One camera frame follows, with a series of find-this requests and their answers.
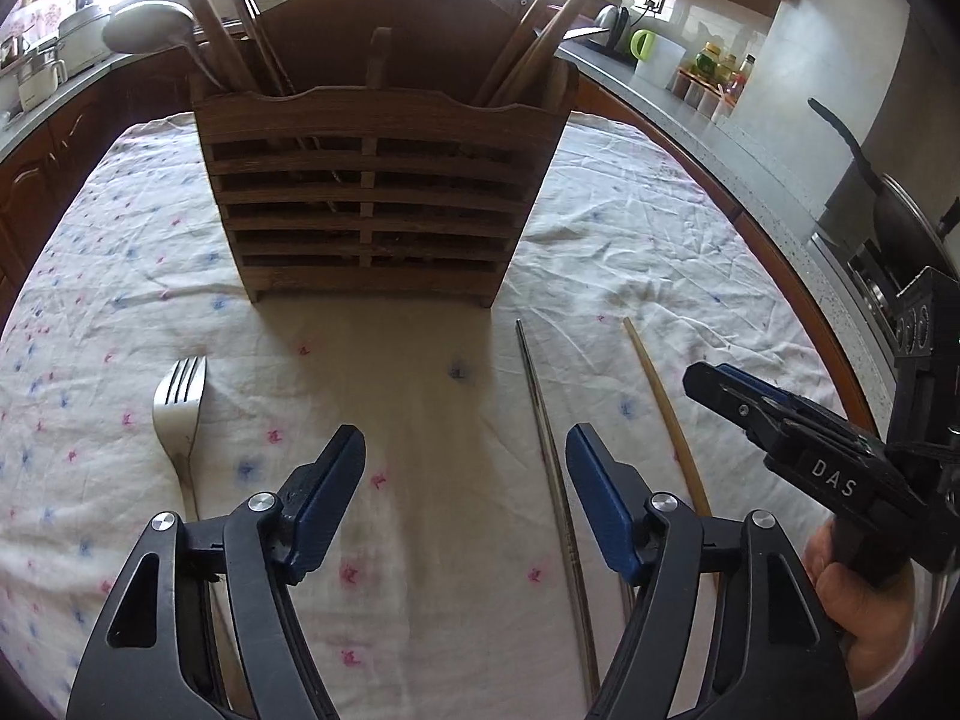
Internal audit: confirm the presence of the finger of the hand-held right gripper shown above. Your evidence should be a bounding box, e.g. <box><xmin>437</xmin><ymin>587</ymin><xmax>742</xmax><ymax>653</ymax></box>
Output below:
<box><xmin>715</xmin><ymin>364</ymin><xmax>880</xmax><ymax>452</ymax></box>
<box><xmin>682</xmin><ymin>360</ymin><xmax>782</xmax><ymax>460</ymax></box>

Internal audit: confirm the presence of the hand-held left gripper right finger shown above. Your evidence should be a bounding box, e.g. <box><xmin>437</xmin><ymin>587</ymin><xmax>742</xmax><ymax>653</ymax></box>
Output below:
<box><xmin>565</xmin><ymin>422</ymin><xmax>860</xmax><ymax>720</ymax></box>

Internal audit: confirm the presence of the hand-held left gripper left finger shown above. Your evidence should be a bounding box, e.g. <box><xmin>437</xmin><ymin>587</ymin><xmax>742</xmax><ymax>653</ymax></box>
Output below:
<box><xmin>66</xmin><ymin>424</ymin><xmax>367</xmax><ymax>720</ymax></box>

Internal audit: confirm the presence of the plain light wooden chopstick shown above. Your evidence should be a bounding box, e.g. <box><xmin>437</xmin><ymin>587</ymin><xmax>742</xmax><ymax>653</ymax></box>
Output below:
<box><xmin>624</xmin><ymin>317</ymin><xmax>713</xmax><ymax>519</ymax></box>

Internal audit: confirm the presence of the metal chopstick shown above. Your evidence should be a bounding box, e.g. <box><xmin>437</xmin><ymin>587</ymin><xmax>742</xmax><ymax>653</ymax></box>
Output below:
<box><xmin>514</xmin><ymin>319</ymin><xmax>602</xmax><ymax>703</ymax></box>

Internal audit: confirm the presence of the wooden utensil holder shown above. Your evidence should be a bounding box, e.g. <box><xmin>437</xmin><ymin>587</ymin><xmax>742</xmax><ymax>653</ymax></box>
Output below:
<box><xmin>189</xmin><ymin>0</ymin><xmax>581</xmax><ymax>311</ymax></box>

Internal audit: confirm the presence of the person's right forearm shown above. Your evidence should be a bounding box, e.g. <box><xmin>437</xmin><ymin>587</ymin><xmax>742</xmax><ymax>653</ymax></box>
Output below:
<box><xmin>851</xmin><ymin>566</ymin><xmax>950</xmax><ymax>718</ymax></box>

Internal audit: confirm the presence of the person's right hand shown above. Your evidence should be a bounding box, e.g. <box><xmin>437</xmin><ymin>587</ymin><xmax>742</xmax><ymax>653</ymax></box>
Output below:
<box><xmin>801</xmin><ymin>521</ymin><xmax>920</xmax><ymax>681</ymax></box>

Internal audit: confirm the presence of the floral white tablecloth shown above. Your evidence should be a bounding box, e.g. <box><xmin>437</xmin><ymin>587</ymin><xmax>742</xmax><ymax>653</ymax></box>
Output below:
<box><xmin>0</xmin><ymin>111</ymin><xmax>850</xmax><ymax>720</ymax></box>

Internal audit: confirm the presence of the gas stove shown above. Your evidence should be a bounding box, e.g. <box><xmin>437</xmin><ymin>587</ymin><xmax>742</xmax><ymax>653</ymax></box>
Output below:
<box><xmin>812</xmin><ymin>225</ymin><xmax>940</xmax><ymax>370</ymax></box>

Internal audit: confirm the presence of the metal fork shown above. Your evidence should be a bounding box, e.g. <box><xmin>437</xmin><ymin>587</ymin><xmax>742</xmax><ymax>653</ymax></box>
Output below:
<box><xmin>152</xmin><ymin>356</ymin><xmax>209</xmax><ymax>523</ymax></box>

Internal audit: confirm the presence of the glass pan lid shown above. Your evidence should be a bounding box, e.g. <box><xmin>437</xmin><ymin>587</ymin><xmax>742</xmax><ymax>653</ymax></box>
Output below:
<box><xmin>872</xmin><ymin>172</ymin><xmax>960</xmax><ymax>257</ymax></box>

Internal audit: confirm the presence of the spice jar rack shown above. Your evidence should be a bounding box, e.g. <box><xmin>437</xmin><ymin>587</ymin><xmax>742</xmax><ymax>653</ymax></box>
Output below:
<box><xmin>671</xmin><ymin>67</ymin><xmax>740</xmax><ymax>125</ymax></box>

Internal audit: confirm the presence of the steel electric kettle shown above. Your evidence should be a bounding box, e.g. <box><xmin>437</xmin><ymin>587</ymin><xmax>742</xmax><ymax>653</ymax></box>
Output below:
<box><xmin>596</xmin><ymin>4</ymin><xmax>633</xmax><ymax>56</ymax></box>

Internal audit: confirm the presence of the brown wooden chopstick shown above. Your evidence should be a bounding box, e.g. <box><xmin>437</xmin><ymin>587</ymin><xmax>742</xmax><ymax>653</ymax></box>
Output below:
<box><xmin>510</xmin><ymin>0</ymin><xmax>640</xmax><ymax>105</ymax></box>
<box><xmin>474</xmin><ymin>0</ymin><xmax>627</xmax><ymax>105</ymax></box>

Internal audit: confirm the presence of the dark wooden chopstick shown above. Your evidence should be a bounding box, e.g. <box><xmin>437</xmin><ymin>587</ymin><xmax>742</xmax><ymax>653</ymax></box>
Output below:
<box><xmin>214</xmin><ymin>0</ymin><xmax>284</xmax><ymax>96</ymax></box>
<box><xmin>225</xmin><ymin>0</ymin><xmax>295</xmax><ymax>97</ymax></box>

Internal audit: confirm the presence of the small white kitchen appliance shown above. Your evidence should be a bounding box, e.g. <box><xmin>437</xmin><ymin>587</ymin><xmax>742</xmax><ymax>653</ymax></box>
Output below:
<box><xmin>15</xmin><ymin>52</ymin><xmax>69</xmax><ymax>110</ymax></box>

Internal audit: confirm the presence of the metal spoon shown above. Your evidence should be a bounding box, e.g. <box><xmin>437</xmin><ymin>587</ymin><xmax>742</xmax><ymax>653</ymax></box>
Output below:
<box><xmin>101</xmin><ymin>0</ymin><xmax>226</xmax><ymax>91</ymax></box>

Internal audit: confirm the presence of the large white steamer pot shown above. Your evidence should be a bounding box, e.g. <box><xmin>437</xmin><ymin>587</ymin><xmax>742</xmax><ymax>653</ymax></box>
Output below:
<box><xmin>56</xmin><ymin>4</ymin><xmax>114</xmax><ymax>77</ymax></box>

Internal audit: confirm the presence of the black handled frying pan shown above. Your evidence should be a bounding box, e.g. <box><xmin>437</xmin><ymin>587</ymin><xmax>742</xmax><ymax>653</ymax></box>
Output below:
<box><xmin>808</xmin><ymin>96</ymin><xmax>960</xmax><ymax>278</ymax></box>

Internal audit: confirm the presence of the white pitcher green handle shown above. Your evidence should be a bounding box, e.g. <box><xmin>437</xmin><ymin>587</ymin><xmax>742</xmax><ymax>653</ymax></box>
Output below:
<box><xmin>630</xmin><ymin>28</ymin><xmax>686</xmax><ymax>88</ymax></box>

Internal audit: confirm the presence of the thick wooden utensil handle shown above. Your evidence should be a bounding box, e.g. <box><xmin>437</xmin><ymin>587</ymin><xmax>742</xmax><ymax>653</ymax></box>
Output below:
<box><xmin>165</xmin><ymin>0</ymin><xmax>253</xmax><ymax>95</ymax></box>

